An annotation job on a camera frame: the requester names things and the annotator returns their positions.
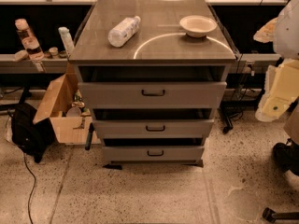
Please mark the white cup in box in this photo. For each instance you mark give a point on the white cup in box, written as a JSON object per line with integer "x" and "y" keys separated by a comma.
{"x": 74, "y": 112}

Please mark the clear plastic bottle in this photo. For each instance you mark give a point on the clear plastic bottle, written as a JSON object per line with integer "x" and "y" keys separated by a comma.
{"x": 122, "y": 32}

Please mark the black chair caster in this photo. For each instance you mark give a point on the black chair caster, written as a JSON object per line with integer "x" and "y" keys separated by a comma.
{"x": 272, "y": 216}

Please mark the black backpack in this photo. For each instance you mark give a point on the black backpack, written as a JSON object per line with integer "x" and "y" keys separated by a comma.
{"x": 31, "y": 138}

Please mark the grey bottom drawer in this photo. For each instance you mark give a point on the grey bottom drawer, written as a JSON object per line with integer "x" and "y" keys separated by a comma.
{"x": 188, "y": 155}

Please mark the white paper bowl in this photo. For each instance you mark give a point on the white paper bowl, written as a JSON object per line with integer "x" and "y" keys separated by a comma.
{"x": 197, "y": 26}

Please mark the grey middle drawer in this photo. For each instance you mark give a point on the grey middle drawer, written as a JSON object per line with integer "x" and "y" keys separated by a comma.
{"x": 153, "y": 129}

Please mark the grey metal shelf rail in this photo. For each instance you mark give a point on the grey metal shelf rail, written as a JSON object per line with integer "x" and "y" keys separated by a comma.
{"x": 9, "y": 66}

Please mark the grey three-drawer cabinet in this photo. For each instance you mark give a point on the grey three-drawer cabinet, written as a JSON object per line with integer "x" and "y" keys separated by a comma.
{"x": 159, "y": 52}

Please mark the grey drawer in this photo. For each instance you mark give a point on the grey drawer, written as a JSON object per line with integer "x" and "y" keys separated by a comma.
{"x": 153, "y": 129}
{"x": 188, "y": 155}
{"x": 152, "y": 95}

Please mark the tall bottle with label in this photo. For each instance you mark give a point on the tall bottle with label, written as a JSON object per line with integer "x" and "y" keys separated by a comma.
{"x": 29, "y": 40}

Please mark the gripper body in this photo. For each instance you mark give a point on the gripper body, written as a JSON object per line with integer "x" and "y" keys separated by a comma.
{"x": 288, "y": 34}

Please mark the grey top drawer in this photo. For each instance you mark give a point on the grey top drawer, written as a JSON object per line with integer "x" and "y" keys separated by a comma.
{"x": 152, "y": 95}

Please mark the white green spray can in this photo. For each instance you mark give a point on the white green spray can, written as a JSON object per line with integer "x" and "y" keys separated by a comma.
{"x": 67, "y": 40}

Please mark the small round container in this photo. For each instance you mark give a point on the small round container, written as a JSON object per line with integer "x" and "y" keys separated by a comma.
{"x": 54, "y": 52}

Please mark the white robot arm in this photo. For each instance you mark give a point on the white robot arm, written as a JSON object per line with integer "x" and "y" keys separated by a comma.
{"x": 283, "y": 32}

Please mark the open cardboard box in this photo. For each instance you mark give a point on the open cardboard box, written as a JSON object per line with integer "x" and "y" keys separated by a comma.
{"x": 57, "y": 100}

